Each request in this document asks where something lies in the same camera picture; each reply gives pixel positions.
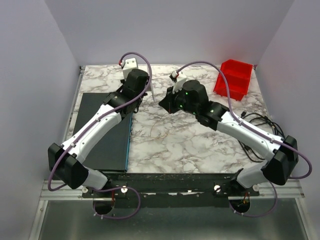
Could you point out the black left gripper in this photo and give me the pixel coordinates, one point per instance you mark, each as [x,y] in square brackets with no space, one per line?
[144,92]

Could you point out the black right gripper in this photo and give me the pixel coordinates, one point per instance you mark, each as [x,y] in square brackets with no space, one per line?
[168,100]

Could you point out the white perforated cable spool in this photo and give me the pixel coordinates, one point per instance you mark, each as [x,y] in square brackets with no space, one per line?
[150,89]

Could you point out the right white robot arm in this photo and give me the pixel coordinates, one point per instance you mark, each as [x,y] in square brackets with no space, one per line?
[278,153]

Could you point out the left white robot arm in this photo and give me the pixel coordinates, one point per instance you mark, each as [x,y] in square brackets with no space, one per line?
[66,160]

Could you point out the dark grey flat box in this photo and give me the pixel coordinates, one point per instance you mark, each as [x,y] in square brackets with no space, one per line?
[111,153]

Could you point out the red plastic bin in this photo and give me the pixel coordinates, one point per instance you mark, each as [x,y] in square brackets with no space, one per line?
[238,76]

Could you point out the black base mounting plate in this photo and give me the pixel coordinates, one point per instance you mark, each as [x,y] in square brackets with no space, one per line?
[167,190]

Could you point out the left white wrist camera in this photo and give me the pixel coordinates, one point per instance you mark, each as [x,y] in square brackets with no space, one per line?
[127,66]

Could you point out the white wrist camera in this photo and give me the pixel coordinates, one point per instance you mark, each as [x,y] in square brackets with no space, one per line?
[179,78]
[127,66]

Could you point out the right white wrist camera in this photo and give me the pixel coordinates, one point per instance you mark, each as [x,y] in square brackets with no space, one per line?
[179,78]

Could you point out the aluminium frame rail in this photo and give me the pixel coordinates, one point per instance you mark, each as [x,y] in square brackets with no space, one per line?
[161,143]

